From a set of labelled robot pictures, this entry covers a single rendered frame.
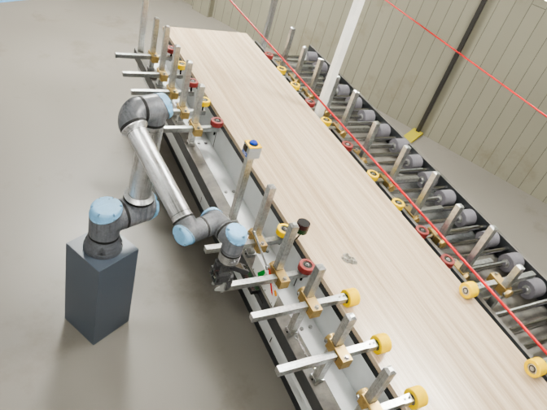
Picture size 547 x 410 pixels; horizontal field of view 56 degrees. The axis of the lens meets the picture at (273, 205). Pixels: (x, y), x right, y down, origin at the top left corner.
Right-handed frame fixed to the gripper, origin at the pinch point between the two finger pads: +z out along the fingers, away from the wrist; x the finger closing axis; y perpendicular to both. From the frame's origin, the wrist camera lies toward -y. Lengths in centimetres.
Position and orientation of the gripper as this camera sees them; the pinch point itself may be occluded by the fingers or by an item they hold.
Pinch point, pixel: (222, 290)
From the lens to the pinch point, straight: 232.6
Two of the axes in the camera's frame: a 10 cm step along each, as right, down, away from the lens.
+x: 4.1, 6.5, -6.4
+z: -2.8, 7.5, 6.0
